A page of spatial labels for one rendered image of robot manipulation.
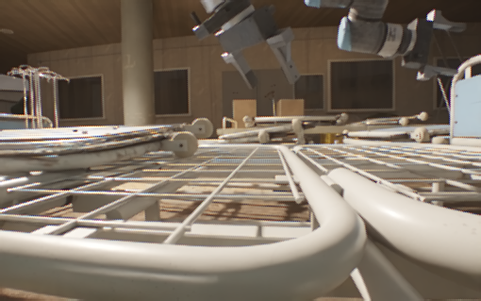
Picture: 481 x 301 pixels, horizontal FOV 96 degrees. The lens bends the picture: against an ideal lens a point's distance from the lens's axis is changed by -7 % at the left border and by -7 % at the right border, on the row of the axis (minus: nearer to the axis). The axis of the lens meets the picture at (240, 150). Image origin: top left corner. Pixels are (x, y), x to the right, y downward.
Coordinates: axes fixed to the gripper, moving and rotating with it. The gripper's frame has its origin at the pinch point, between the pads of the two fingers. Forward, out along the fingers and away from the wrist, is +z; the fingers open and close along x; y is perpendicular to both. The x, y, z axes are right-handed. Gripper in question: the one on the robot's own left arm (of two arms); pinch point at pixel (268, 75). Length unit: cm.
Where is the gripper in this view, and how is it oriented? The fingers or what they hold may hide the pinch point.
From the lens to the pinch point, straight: 55.6
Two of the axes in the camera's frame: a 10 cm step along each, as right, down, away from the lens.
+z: 5.1, 7.1, 4.9
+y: 6.3, -6.9, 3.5
